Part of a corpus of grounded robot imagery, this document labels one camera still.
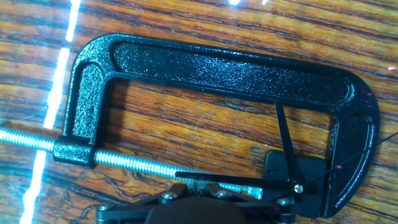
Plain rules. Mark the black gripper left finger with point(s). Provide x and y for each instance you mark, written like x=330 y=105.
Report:
x=149 y=202

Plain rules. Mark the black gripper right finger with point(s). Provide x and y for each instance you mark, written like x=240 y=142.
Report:
x=264 y=207

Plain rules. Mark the black clock movement box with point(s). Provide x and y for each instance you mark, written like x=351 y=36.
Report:
x=311 y=168

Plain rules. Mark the glossy brown wooden board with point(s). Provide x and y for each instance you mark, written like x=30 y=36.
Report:
x=217 y=133

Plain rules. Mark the thin black second hand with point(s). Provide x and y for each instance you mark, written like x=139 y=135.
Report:
x=348 y=160

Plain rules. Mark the black metal C-clamp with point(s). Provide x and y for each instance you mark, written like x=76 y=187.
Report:
x=217 y=71

